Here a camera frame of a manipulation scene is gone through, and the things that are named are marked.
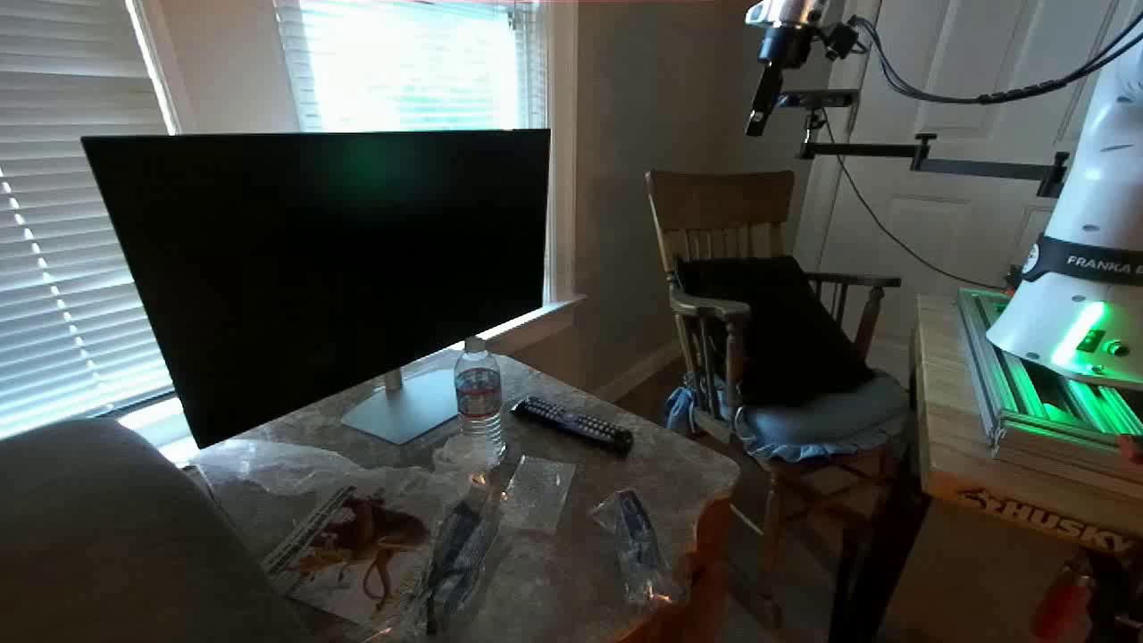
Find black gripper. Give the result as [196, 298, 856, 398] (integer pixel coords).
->
[743, 0, 830, 139]

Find dark blue pillow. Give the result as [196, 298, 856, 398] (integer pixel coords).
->
[675, 249, 877, 407]

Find wooden armchair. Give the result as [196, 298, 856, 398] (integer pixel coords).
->
[643, 168, 922, 635]

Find white panel door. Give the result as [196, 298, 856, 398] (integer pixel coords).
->
[789, 0, 1143, 361]

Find wide white window blinds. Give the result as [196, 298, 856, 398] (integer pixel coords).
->
[267, 0, 554, 135]

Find Husky workbench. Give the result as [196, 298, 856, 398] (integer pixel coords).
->
[826, 293, 1143, 643]

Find black remote control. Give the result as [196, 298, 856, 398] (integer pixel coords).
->
[506, 392, 641, 459]

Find clear plastic water bottle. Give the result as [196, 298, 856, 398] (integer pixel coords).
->
[449, 335, 506, 475]

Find flat clear plastic bag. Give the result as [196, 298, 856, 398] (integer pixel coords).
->
[496, 451, 582, 540]

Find small plastic bag blue item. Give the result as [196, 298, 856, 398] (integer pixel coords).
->
[585, 484, 680, 616]

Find black flat monitor with stand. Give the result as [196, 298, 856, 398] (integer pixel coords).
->
[77, 124, 554, 451]

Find marble top side table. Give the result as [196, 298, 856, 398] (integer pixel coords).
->
[176, 344, 743, 643]

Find long plastic bag blue tool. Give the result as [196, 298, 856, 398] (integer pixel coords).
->
[414, 440, 530, 640]

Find red tool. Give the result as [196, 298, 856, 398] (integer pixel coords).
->
[1029, 549, 1100, 643]

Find plastic bag with brown item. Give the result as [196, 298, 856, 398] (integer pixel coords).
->
[263, 479, 444, 634]

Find crumpled clear plastic wrap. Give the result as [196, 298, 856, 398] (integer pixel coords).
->
[188, 436, 368, 529]

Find narrow white window blinds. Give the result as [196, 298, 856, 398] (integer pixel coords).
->
[0, 0, 179, 443]

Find black stereo camera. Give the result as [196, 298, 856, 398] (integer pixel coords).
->
[779, 85, 863, 114]

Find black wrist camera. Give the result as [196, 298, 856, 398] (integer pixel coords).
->
[819, 14, 863, 63]

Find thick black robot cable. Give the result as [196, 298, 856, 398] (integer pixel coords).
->
[845, 6, 1143, 111]

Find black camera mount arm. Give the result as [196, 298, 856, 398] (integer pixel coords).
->
[795, 109, 1072, 201]

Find thin black camera cable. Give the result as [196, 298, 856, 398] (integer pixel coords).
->
[819, 111, 1014, 298]

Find green lit aluminium base rail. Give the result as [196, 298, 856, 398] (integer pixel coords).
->
[960, 286, 1143, 459]

